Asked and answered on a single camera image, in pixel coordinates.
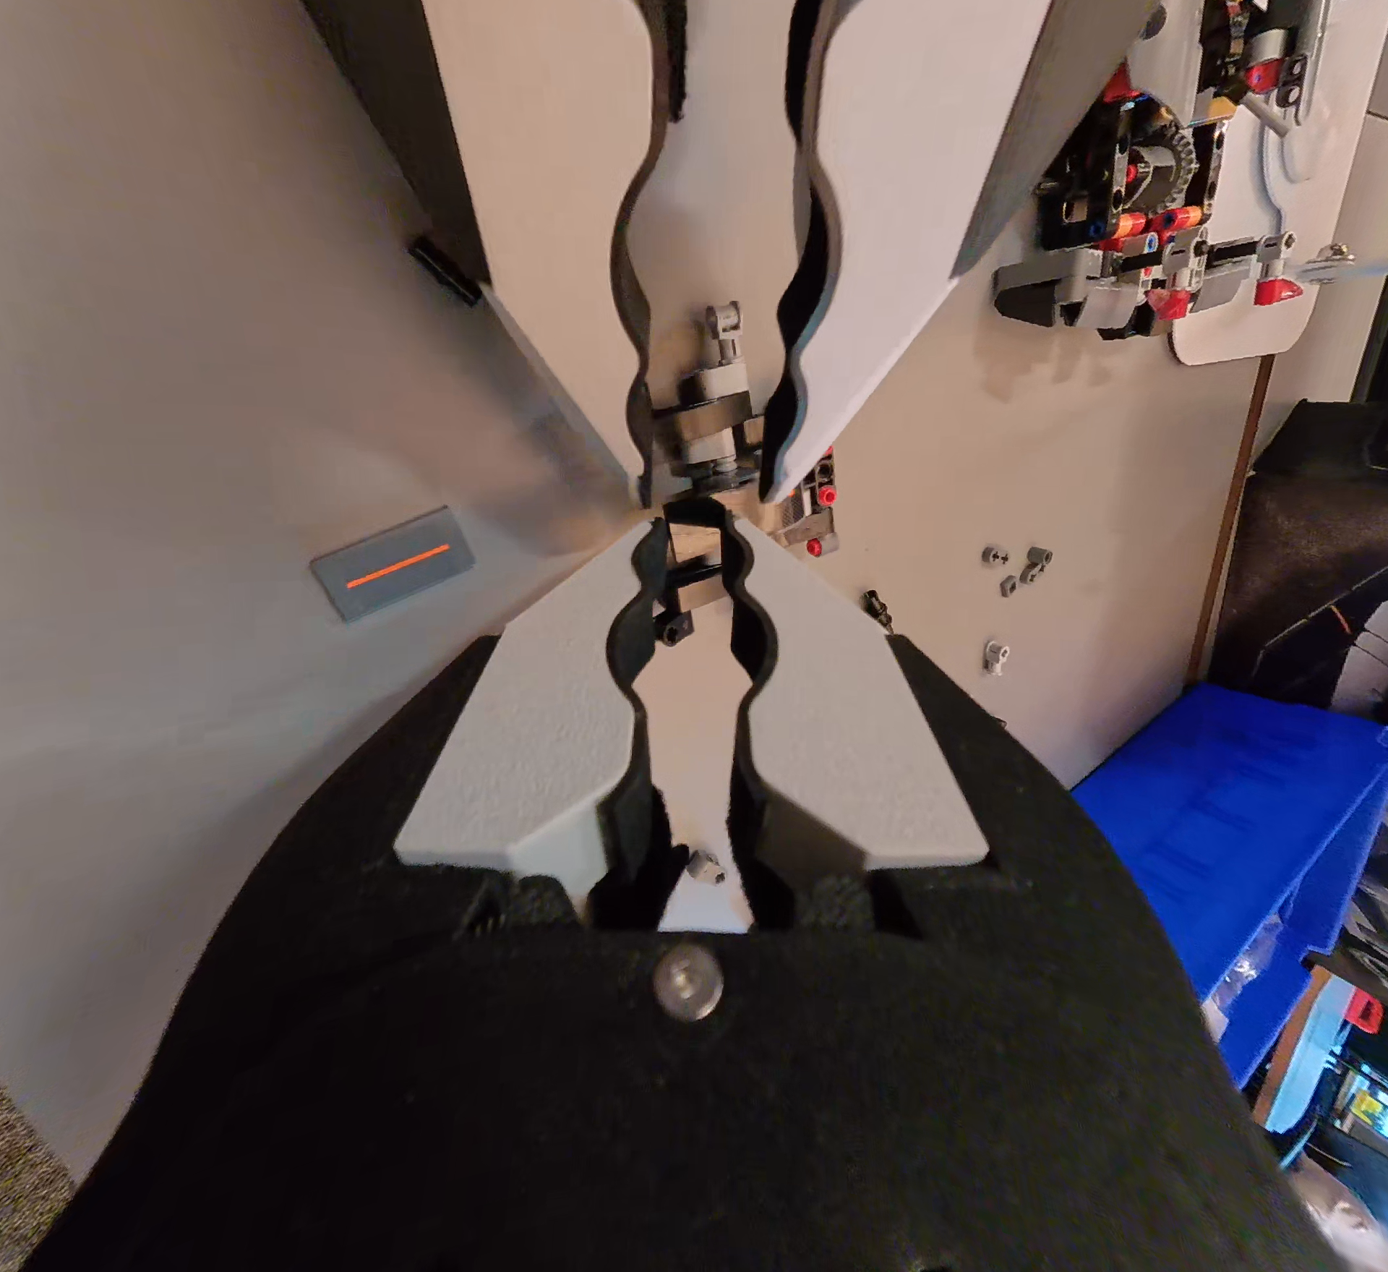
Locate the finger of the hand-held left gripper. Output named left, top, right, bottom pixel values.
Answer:
left=760, top=0, right=1091, bottom=503
left=395, top=0, right=659, bottom=508

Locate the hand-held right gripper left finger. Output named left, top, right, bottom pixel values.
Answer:
left=392, top=517, right=681, bottom=931

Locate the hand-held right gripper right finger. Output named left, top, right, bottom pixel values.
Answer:
left=721, top=520, right=990, bottom=931

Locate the lego car chassis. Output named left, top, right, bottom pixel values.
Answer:
left=992, top=0, right=1358, bottom=339

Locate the black grey lego subassembly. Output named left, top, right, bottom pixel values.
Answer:
left=649, top=300, right=842, bottom=647

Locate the black lego pin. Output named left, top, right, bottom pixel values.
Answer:
left=410, top=239, right=478, bottom=306

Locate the dark lego tile red stripe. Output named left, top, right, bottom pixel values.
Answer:
left=311, top=504, right=477, bottom=622

